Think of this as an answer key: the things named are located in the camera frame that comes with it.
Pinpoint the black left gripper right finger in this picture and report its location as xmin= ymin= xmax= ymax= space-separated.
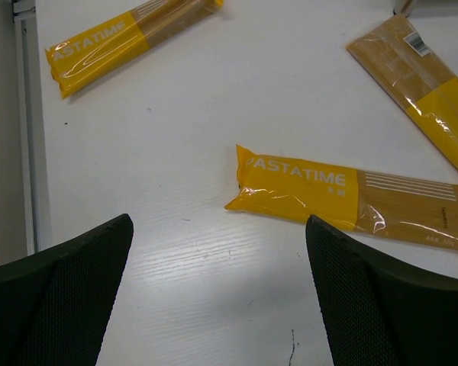
xmin=306 ymin=215 xmax=458 ymax=365

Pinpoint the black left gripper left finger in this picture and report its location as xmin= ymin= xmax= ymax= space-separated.
xmin=0 ymin=213 xmax=134 ymax=365

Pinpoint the yellow pasta bag lower left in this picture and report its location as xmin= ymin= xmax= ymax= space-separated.
xmin=225 ymin=146 xmax=458 ymax=251

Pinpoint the yellow pasta bag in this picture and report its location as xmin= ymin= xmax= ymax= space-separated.
xmin=46 ymin=1 xmax=224 ymax=99
xmin=225 ymin=146 xmax=458 ymax=251

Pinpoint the yellow pasta bag far left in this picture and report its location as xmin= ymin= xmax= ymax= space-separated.
xmin=46 ymin=1 xmax=224 ymax=99

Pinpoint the yellow pasta bag barcode centre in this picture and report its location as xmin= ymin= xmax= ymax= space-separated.
xmin=347 ymin=14 xmax=458 ymax=171

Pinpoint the white two-tier shelf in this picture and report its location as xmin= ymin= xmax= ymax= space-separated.
xmin=392 ymin=0 xmax=418 ymax=17

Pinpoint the aluminium rail left edge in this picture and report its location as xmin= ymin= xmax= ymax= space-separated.
xmin=11 ymin=1 xmax=53 ymax=255

